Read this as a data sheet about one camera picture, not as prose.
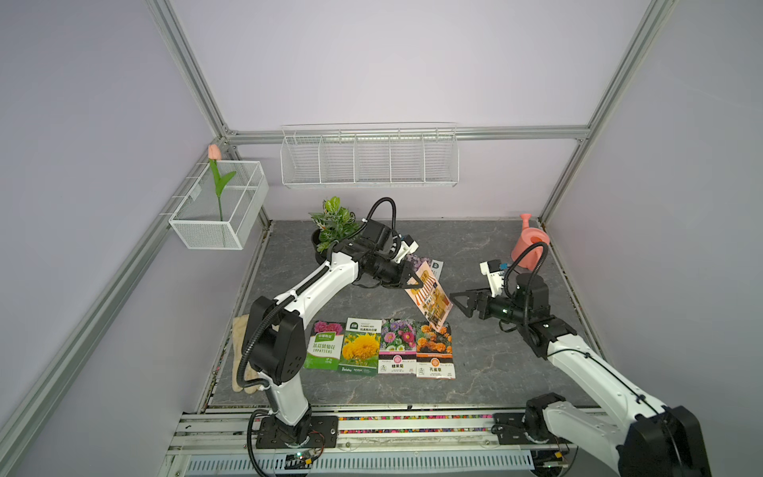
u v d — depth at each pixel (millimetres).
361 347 879
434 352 868
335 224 873
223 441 739
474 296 694
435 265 1072
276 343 462
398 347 879
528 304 617
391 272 737
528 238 1008
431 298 813
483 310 696
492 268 723
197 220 766
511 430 738
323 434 728
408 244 771
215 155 829
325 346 876
